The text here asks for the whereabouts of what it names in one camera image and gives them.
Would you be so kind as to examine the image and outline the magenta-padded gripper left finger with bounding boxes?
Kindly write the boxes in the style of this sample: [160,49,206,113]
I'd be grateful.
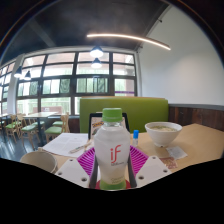
[54,145,99,189]

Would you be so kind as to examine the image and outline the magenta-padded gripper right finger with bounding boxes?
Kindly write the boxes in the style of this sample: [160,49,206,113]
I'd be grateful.
[128,145,173,188]

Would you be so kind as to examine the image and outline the white bottle with green cap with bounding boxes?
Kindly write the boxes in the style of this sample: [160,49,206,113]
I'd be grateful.
[93,107,132,191]

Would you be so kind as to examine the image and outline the reddish small packet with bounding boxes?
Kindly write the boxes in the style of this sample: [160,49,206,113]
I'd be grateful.
[159,156,178,170]

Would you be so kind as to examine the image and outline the light-coloured pen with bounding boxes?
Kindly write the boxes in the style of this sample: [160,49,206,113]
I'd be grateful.
[69,141,93,154]

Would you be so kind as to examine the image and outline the white small packet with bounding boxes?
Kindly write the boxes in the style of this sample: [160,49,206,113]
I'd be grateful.
[165,145,188,160]

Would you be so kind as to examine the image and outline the white printed paper sheet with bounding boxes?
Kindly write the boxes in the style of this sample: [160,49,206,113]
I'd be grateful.
[42,132,90,158]

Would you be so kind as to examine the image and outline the beige patterned cup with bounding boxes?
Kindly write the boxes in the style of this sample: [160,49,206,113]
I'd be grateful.
[19,151,59,174]

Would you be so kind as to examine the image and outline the white ceramic bowl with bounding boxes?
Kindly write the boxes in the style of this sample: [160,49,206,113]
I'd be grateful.
[144,121,183,148]

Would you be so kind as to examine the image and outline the small blue-capped bottle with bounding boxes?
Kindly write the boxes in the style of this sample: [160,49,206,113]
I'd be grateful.
[132,129,140,147]

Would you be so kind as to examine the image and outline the wooden chairs with green seats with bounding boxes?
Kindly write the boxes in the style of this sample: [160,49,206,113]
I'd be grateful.
[0,113,71,143]

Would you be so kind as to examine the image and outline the black-framed menu tablet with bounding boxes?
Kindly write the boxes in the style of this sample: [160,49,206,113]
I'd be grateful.
[88,112,130,140]

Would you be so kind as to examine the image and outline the green upholstered bench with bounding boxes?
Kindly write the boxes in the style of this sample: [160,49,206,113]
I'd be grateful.
[79,96,170,134]

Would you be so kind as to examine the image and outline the wooden dining table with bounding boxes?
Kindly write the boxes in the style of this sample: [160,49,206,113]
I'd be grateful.
[23,111,58,120]

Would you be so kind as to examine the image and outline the large dark-framed window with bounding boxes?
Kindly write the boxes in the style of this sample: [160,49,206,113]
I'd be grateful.
[0,51,138,116]

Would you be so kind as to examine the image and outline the dark pendant ceiling lamps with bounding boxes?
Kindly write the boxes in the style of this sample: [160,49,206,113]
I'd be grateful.
[13,45,105,81]

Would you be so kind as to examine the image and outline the long curved ceiling light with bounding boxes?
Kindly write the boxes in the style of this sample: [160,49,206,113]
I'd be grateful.
[86,32,172,51]

